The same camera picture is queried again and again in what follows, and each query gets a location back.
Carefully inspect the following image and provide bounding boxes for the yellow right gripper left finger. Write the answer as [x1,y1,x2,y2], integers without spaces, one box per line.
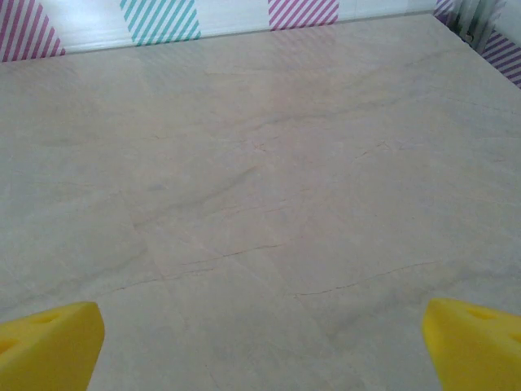
[0,301,106,391]

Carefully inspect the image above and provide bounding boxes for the aluminium frame corner post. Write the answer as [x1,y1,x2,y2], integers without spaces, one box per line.
[453,0,500,54]

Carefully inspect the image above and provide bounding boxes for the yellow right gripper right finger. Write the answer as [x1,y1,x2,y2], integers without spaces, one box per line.
[422,297,521,391]

